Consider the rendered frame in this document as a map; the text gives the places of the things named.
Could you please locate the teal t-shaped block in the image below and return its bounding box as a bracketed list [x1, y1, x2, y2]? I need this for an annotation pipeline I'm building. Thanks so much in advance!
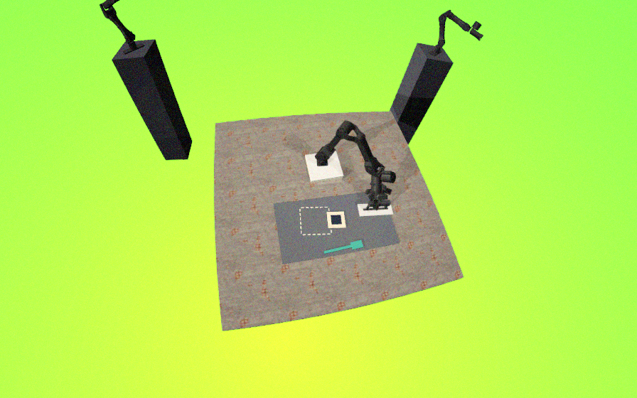
[324, 240, 364, 254]

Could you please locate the cream tile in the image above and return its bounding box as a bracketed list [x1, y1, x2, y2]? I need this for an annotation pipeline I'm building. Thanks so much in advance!
[327, 212, 346, 228]

